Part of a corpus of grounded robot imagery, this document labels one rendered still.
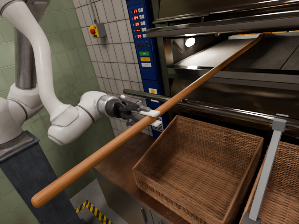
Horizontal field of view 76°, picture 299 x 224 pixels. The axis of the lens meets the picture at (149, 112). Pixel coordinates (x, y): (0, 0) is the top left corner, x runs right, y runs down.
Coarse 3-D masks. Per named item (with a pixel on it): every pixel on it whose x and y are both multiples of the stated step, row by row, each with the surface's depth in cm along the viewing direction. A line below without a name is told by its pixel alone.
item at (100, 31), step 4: (92, 24) 144; (96, 24) 141; (100, 24) 143; (92, 28) 146; (96, 28) 143; (100, 28) 144; (104, 28) 146; (96, 32) 145; (100, 32) 145; (104, 32) 147; (96, 36) 147; (100, 36) 145
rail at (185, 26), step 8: (248, 16) 70; (256, 16) 68; (264, 16) 66; (272, 16) 65; (280, 16) 64; (288, 16) 62; (296, 16) 61; (184, 24) 88; (192, 24) 85; (200, 24) 82; (208, 24) 80; (216, 24) 78; (224, 24) 76
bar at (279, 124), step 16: (144, 96) 93; (160, 96) 86; (224, 112) 67; (240, 112) 64; (256, 112) 61; (272, 128) 58; (272, 144) 57; (272, 160) 56; (256, 192) 55; (256, 208) 54
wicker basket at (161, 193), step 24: (192, 120) 125; (192, 144) 130; (216, 144) 117; (240, 144) 107; (144, 168) 119; (168, 168) 126; (192, 168) 123; (216, 168) 119; (240, 168) 109; (168, 192) 94; (192, 192) 107; (216, 192) 104; (240, 192) 83; (192, 216) 95
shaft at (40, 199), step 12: (228, 60) 105; (216, 72) 96; (192, 84) 82; (180, 96) 75; (168, 108) 70; (144, 120) 62; (132, 132) 58; (108, 144) 54; (120, 144) 55; (96, 156) 50; (72, 168) 47; (84, 168) 48; (60, 180) 44; (72, 180) 46; (48, 192) 42; (36, 204) 41
